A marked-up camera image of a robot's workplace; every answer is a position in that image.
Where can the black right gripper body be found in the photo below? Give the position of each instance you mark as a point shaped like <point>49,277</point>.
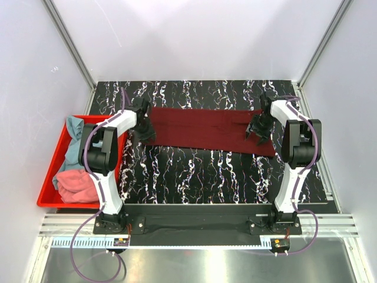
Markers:
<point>262,125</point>

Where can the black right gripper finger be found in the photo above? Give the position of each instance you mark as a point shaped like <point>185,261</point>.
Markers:
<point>263,140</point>
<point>248,132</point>

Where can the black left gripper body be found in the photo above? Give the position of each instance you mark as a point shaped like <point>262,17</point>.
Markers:
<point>142,130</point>

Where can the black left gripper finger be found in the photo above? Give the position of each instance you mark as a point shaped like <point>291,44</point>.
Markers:
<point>151,134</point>
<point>141,137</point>

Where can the dark red t shirt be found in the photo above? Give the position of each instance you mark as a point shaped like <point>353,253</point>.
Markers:
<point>207,129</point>

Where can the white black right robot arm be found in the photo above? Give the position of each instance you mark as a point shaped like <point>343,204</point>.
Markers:
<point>301,149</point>

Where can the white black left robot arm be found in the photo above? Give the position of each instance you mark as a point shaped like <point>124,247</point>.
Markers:
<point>98,154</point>

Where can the black marbled table mat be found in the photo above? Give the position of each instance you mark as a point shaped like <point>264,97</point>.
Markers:
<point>169,175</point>

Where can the light blue t shirt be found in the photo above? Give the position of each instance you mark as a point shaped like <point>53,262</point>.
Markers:
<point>74,126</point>

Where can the pink t shirt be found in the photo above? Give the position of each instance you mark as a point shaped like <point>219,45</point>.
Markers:
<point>76,186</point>

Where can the red plastic bin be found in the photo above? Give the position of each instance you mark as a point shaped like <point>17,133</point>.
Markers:
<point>48,196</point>

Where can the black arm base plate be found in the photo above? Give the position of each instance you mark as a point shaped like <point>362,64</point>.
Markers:
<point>165,237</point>

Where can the white slotted cable duct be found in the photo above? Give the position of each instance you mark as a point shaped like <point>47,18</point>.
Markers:
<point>125,243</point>

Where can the aluminium frame rail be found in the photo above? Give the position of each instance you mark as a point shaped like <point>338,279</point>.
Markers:
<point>329,225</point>

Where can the left aluminium corner post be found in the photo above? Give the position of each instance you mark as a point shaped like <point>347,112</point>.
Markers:
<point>68,41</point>

